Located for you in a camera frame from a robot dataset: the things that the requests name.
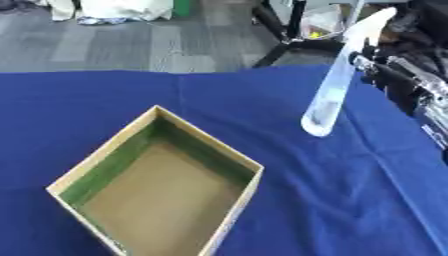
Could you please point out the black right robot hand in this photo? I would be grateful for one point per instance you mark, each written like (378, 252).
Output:
(389, 75)

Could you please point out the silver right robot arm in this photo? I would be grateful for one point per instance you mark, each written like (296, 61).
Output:
(433, 100)

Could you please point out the tan cardboard box green inside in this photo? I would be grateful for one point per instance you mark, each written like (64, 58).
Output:
(157, 196)

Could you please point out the clear plastic bag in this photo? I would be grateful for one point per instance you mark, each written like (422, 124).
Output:
(322, 23)

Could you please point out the black tripod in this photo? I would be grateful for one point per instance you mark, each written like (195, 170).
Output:
(286, 33)

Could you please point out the white cloth bag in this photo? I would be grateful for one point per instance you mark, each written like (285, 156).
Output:
(116, 10)

